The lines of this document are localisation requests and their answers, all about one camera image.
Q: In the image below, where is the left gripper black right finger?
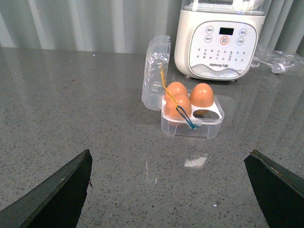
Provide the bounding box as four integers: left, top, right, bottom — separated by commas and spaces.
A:
244, 150, 304, 228

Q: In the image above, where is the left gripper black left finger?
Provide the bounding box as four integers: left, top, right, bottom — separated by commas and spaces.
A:
0, 149, 92, 228

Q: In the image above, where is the blue rubber band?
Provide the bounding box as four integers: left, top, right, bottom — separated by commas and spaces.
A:
175, 105, 199, 130

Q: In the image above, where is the clear plastic egg box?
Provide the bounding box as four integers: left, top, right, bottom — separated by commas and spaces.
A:
142, 35, 224, 139

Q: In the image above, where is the yellow rubber band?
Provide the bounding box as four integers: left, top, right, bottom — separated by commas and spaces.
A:
160, 62, 179, 108

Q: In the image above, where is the brown egg back right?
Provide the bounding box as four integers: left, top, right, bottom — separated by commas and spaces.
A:
190, 83, 214, 108

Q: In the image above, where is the brown egg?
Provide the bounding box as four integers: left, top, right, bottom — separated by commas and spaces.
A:
190, 83, 214, 108
164, 94, 192, 119
164, 82, 188, 102

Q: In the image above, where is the brown egg front left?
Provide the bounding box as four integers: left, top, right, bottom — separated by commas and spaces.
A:
164, 94, 192, 119

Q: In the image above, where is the brown egg back left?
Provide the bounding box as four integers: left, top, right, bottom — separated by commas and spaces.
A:
164, 82, 188, 102

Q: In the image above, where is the clear plastic bag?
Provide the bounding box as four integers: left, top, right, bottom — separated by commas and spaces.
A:
251, 44, 304, 76

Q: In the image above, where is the white Joyoung blender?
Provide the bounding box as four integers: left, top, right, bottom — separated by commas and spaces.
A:
174, 0, 271, 81

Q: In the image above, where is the white power cable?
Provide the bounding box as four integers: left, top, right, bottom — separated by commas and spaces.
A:
251, 56, 286, 75

